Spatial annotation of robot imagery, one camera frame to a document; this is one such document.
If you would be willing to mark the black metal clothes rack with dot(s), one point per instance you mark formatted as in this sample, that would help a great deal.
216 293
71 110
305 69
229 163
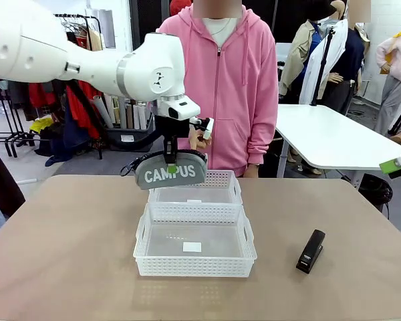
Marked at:
98 143

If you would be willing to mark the black tripod pole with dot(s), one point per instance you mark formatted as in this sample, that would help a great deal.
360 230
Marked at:
324 63

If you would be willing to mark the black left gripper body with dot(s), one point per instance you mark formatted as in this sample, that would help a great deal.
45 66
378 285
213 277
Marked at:
168 125

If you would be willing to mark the red hanging dress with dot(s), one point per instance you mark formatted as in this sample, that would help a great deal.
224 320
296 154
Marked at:
82 117

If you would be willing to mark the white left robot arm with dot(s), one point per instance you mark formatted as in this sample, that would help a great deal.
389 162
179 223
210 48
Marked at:
87 57

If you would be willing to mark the grey slanted paper roll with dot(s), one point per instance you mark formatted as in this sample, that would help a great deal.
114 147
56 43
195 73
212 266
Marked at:
103 112

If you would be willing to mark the brown cardboard tube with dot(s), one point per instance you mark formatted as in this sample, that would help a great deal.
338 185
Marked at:
131 115

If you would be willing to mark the beige hanging jacket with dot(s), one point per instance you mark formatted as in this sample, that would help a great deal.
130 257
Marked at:
93 40

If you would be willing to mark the person's left hand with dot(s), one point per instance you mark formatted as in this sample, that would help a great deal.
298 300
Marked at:
252 170

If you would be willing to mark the grey CAMPUS pencil pouch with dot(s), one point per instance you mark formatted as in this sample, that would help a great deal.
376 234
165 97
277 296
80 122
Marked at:
187 174

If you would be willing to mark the white cardboard tube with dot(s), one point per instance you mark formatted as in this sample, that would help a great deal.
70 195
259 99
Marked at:
142 117

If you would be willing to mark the red round cap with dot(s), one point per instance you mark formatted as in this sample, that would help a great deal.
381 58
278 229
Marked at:
180 6

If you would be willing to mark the navy blue garment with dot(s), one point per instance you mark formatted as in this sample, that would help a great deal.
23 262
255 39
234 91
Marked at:
67 147

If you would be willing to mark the white lab coat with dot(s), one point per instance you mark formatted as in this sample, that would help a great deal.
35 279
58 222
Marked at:
315 73

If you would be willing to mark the white background table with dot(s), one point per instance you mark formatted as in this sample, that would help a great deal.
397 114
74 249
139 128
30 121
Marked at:
327 133

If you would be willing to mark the large white perforated plastic basket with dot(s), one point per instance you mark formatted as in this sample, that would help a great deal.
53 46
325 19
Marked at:
194 264

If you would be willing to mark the mannequin in beige coat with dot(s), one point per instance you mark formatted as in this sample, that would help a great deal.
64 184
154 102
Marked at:
299 53

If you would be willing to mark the person's right hand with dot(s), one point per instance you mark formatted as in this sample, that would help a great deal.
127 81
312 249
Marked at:
200 143

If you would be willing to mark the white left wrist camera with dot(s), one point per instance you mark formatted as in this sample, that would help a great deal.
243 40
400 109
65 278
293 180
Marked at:
205 125

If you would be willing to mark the tall grey cardboard tube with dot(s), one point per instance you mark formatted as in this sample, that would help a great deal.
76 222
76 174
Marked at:
122 113

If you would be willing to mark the red hanging jacket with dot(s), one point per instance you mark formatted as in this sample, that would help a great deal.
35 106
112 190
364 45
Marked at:
41 95

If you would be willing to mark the person in pink hoodie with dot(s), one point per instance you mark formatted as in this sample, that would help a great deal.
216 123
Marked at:
240 83

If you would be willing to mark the cream paper roll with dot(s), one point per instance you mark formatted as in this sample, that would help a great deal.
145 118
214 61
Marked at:
111 110

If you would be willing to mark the small white perforated plastic basket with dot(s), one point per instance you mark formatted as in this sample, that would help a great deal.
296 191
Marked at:
220 194

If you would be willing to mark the black stapler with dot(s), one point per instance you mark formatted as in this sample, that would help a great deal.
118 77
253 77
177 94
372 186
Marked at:
310 252

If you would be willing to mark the grey storage bin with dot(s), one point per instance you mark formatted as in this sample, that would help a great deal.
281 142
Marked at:
120 138

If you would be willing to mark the dark brown cloth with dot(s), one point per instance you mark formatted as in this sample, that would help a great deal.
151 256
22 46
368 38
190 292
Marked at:
3 180

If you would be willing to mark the white label in small basket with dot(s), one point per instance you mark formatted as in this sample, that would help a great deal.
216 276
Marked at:
194 201

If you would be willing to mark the mannequin in navy clothes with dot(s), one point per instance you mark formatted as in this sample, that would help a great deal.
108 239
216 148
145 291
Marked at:
351 60

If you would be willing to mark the yellow cloth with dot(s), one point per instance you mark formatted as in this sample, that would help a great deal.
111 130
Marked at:
41 124

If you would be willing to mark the white sticker in large basket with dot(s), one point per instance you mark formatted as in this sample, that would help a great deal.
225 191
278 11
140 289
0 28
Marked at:
192 247

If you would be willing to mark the black green-tipped left gripper finger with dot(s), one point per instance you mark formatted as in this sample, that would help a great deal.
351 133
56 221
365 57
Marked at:
166 148
172 157

